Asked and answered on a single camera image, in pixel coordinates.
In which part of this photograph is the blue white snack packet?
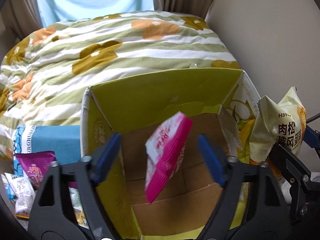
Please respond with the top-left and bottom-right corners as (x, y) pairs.
(1, 174), (16, 202)

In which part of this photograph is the teal patterned table cloth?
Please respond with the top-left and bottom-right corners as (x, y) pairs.
(13, 125), (81, 165)

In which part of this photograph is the pink snack packet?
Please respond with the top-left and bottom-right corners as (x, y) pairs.
(145, 112), (193, 204)

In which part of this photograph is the left brown curtain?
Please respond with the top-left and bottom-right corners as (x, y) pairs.
(1, 0), (43, 38)

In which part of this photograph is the cream meat floss cake bag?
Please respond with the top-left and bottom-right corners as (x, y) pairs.
(249, 87), (306, 163)

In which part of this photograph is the white striped snack bag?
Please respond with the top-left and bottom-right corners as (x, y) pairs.
(69, 187), (89, 229)

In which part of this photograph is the white red-text snack bag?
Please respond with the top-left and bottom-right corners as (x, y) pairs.
(4, 173), (35, 219)

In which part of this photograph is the purple potato chip bag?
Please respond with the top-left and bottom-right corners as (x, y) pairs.
(14, 151), (56, 189)

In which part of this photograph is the green cardboard box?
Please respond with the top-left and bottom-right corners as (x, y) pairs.
(80, 68), (260, 239)

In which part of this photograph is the floral striped duvet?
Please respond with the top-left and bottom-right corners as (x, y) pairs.
(1, 11), (239, 160)

